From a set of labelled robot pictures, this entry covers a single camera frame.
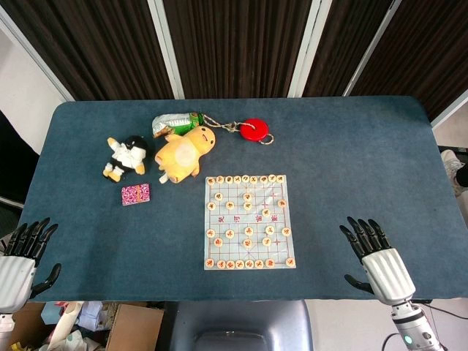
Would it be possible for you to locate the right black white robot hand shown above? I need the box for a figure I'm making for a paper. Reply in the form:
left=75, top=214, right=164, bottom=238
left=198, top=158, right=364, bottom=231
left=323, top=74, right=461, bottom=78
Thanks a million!
left=339, top=216, right=417, bottom=305

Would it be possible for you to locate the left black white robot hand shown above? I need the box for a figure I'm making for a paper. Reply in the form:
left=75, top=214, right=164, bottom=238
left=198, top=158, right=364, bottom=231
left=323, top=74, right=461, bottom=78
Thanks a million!
left=0, top=217, right=62, bottom=315

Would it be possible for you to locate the brown cardboard box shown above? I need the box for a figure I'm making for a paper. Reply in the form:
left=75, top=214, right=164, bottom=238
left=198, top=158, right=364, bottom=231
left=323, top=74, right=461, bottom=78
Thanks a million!
left=105, top=302, right=165, bottom=351
left=6, top=302, right=50, bottom=351

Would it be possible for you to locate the light blue plastic bag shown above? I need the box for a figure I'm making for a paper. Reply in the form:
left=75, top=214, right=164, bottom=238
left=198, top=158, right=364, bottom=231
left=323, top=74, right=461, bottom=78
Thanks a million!
left=78, top=301, right=118, bottom=331

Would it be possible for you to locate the white sneaker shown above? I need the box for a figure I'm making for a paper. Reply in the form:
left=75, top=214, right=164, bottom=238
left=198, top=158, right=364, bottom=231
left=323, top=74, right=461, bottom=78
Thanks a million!
left=439, top=148, right=468, bottom=198

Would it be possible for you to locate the pink patterned small box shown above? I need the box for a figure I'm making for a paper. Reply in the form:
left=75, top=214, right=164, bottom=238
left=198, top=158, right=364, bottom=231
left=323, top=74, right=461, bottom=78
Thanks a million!
left=121, top=182, right=151, bottom=208

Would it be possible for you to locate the grey blue chair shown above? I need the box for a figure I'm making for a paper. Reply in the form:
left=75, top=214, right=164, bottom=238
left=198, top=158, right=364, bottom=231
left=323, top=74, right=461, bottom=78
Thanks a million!
left=166, top=299, right=314, bottom=351

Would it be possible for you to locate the paper xiangqi board sheet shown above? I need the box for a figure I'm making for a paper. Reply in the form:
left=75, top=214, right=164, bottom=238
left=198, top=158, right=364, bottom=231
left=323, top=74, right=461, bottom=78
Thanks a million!
left=203, top=174, right=298, bottom=272

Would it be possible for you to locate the black white penguin plush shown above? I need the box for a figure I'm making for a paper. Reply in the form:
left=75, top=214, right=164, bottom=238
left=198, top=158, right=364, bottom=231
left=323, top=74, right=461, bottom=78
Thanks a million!
left=102, top=135, right=149, bottom=183

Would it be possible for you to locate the red round disc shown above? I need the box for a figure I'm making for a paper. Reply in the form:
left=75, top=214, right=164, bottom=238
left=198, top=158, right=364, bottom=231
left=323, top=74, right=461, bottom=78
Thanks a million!
left=239, top=117, right=271, bottom=143

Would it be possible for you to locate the yellow duck plush toy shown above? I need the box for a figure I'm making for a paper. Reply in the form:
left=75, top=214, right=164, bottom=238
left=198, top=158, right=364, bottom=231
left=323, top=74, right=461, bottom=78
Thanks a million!
left=154, top=125, right=217, bottom=185

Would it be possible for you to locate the silver green snack bag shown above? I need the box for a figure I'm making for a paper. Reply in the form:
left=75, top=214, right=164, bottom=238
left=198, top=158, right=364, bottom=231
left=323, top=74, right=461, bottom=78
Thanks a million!
left=151, top=112, right=205, bottom=140

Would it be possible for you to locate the dark brown partition panel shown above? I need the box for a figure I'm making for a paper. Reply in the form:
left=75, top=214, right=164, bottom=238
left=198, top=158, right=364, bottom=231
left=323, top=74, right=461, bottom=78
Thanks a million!
left=342, top=0, right=468, bottom=128
left=0, top=0, right=175, bottom=102
left=147, top=0, right=323, bottom=100
left=302, top=0, right=402, bottom=98

